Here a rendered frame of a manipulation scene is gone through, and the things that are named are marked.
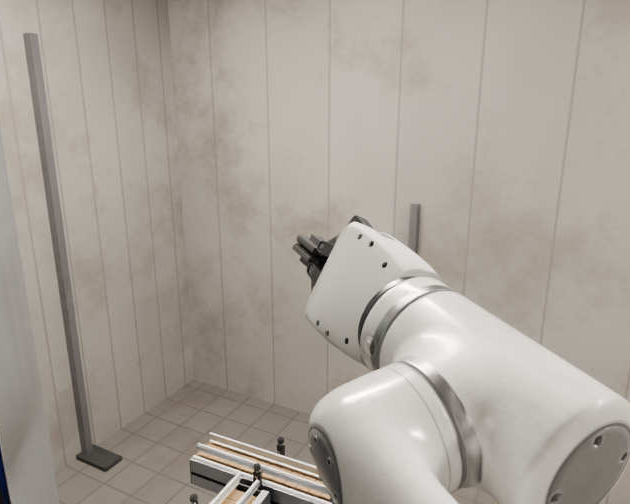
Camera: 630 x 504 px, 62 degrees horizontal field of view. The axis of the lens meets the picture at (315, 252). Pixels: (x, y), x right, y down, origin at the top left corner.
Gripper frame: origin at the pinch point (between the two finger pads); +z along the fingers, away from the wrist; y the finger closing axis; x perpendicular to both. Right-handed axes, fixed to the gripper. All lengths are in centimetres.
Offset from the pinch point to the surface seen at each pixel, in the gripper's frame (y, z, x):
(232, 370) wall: -149, 258, -148
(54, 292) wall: -113, 237, -17
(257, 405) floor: -158, 231, -162
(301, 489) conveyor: -76, 56, -67
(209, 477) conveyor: -91, 77, -50
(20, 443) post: -35.7, 14.0, 16.3
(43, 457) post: -38.3, 15.1, 13.0
